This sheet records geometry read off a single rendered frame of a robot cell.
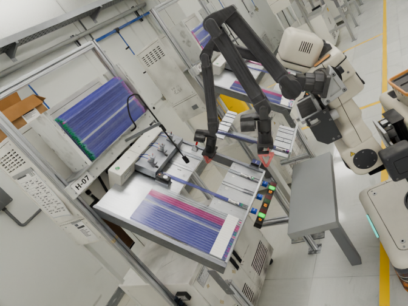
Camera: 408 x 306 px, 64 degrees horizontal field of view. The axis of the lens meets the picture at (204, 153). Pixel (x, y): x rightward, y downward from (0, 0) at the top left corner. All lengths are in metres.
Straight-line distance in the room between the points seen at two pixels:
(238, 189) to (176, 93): 1.32
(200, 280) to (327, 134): 1.00
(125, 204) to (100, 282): 1.77
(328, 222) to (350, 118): 0.48
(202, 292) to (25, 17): 3.12
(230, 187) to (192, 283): 0.55
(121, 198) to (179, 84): 1.38
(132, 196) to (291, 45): 1.06
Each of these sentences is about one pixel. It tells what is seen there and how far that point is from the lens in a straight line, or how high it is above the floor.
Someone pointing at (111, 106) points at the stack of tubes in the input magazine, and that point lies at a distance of 1.91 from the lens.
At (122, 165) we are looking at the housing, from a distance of 1.81.
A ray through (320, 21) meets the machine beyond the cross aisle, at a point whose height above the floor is 0.52.
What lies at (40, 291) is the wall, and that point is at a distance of 3.19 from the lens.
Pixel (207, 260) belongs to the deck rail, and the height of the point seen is 0.78.
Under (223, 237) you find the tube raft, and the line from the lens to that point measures 1.63.
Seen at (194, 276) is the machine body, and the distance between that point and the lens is 1.86.
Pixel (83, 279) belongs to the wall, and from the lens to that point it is 3.34.
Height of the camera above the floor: 1.63
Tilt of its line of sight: 18 degrees down
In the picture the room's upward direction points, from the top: 36 degrees counter-clockwise
